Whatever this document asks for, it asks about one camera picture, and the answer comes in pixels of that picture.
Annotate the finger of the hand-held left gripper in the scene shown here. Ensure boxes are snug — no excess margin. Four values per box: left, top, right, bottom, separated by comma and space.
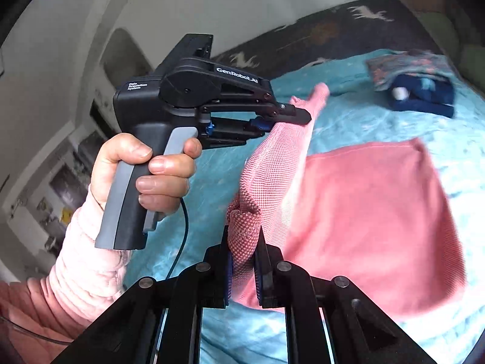
206, 117, 274, 149
200, 90, 312, 124

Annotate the pink knit garment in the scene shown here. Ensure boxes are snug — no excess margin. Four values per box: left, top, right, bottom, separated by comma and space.
225, 83, 467, 317

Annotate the turquoise blanket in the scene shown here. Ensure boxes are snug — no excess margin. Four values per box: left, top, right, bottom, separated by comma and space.
123, 47, 485, 364

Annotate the dark patterned blanket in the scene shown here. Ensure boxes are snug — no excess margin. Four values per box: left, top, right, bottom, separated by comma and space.
210, 0, 444, 80

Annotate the white cluttered shelf unit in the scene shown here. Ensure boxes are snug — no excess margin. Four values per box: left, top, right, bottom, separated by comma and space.
0, 26, 154, 274

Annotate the person's left hand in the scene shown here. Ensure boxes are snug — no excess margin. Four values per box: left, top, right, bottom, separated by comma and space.
91, 133, 204, 215

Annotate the floral folded cloth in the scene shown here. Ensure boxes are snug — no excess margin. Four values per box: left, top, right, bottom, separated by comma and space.
366, 50, 455, 92

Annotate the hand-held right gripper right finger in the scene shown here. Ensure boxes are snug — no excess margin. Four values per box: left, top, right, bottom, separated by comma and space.
255, 224, 438, 364

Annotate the navy folded garment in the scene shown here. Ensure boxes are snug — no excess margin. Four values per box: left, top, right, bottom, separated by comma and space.
390, 76, 456, 119

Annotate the dark gripper cable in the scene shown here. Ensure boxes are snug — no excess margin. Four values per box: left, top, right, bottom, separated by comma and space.
166, 196, 190, 279

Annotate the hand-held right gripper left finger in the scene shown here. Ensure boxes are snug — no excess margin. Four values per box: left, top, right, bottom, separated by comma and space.
51, 224, 232, 364

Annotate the green cushion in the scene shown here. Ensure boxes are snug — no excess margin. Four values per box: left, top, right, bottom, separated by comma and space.
419, 11, 461, 58
459, 43, 485, 93

